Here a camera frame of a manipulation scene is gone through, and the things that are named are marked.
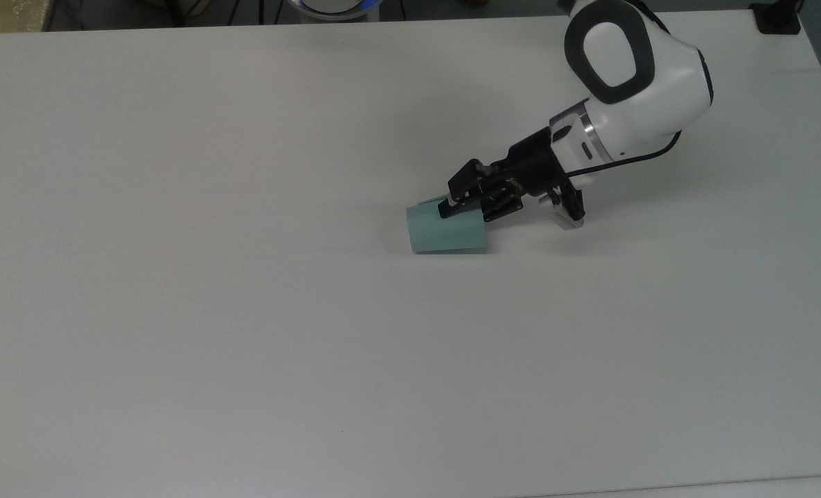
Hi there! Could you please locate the white robot base, blue ring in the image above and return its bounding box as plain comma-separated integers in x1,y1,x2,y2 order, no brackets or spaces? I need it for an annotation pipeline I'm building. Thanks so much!
289,0,384,22

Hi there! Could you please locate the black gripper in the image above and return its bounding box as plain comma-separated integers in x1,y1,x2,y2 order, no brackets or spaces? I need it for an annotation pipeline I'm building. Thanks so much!
439,127,571,224

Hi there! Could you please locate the black table clamp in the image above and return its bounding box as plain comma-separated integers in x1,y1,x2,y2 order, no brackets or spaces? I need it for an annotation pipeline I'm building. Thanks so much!
750,0,802,35

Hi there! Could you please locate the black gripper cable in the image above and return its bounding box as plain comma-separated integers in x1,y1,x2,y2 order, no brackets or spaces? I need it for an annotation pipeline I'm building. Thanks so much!
561,129,683,178

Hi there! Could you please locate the silver black gripper-side bracket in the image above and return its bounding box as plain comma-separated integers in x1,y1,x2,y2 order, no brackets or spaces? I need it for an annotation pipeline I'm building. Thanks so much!
537,176,587,230

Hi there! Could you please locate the teal faceted plastic cup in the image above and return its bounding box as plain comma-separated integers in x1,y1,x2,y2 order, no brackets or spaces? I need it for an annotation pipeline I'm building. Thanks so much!
406,195,489,255

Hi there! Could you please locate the yellowish board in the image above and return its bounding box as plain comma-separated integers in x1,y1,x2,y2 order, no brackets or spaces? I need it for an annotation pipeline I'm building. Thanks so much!
0,0,52,35

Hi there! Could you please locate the white adjoining table top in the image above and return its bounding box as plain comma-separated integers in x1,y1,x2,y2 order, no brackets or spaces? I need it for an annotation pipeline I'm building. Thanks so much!
535,474,821,498

